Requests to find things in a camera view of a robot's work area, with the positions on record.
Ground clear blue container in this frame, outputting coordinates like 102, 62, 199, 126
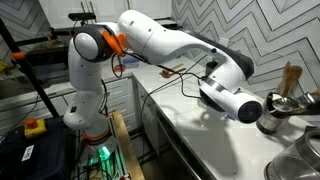
122, 57, 141, 68

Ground black case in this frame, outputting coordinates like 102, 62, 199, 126
0, 116, 76, 180

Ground white cabinet drawers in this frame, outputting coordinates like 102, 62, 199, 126
0, 73, 141, 134

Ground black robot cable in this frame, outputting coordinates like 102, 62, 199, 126
111, 49, 208, 100

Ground robot base green light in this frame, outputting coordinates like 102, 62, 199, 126
78, 133, 131, 180

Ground steel glass bowl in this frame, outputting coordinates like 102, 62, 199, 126
263, 125, 320, 180

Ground wooden plank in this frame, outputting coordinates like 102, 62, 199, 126
111, 110, 146, 180

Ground yellow emergency stop box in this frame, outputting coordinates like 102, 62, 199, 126
23, 118, 47, 138

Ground long black power cable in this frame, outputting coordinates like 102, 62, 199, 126
139, 54, 209, 161

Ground wooden spatula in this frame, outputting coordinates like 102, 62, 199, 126
279, 61, 292, 96

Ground white upper cabinet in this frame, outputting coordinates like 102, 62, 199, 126
38, 0, 173, 29

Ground black camera on stand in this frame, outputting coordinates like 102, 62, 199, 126
68, 12, 97, 27

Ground dark dishwasher front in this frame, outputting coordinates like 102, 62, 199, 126
155, 109, 218, 180

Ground orange clamp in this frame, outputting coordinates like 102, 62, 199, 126
11, 50, 26, 61

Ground white wall outlet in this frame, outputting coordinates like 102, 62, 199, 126
218, 37, 230, 48

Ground steel ladle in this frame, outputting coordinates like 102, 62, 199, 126
270, 91, 320, 118

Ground black steel coffee machine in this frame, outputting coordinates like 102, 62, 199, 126
205, 60, 218, 78

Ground black tripod pole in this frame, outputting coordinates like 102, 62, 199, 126
0, 18, 61, 119

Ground steel utensil holder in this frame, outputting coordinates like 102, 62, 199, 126
255, 92, 296, 136

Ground orange object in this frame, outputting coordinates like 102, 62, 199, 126
113, 63, 127, 73

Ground large wooden spoon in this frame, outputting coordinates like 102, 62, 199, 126
283, 65, 304, 98

